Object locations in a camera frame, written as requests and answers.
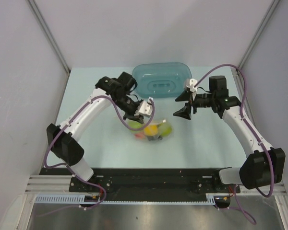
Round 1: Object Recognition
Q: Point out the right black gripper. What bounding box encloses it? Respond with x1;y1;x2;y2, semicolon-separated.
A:
174;90;216;120

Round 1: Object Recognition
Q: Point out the green apple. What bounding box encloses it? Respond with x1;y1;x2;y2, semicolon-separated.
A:
127;120;143;133

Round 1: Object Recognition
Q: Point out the peach fruit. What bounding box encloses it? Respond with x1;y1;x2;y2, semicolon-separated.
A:
134;132;146;140

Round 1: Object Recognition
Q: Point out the green pear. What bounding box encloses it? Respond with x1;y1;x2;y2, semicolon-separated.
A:
158;122;172;137

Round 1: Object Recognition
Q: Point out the orange fruit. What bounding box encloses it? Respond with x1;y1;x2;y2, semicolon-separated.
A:
144;125;158;136

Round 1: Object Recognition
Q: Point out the clear dotted zip bag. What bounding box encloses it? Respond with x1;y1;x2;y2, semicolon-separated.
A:
130;119;173;142

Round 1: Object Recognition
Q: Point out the black grape bunch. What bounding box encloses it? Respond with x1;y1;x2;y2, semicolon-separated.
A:
146;135;163;141

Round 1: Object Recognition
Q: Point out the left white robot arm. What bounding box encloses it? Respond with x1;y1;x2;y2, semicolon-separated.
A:
47;72;144;192

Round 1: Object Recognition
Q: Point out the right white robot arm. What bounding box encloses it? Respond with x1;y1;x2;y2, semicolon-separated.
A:
174;76;286;192

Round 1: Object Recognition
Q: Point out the teal plastic bin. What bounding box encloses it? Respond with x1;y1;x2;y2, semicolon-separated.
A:
132;62;192;98

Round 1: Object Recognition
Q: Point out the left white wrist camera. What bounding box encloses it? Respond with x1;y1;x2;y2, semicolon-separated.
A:
135;98;153;117

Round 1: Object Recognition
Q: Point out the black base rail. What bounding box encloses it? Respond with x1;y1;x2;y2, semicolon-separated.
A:
39;167;240;202

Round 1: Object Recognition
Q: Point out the white slotted cable duct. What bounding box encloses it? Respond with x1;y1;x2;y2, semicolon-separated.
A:
35;194;216;205

